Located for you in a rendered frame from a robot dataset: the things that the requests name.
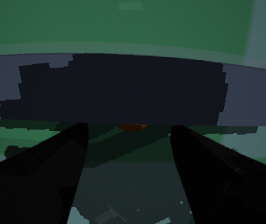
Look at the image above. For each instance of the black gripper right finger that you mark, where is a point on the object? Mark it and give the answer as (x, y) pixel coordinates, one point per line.
(222, 186)

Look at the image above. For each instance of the orange ball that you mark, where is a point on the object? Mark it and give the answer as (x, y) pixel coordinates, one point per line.
(131, 127)

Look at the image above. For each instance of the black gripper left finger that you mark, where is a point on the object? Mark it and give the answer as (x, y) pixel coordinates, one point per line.
(37, 186)

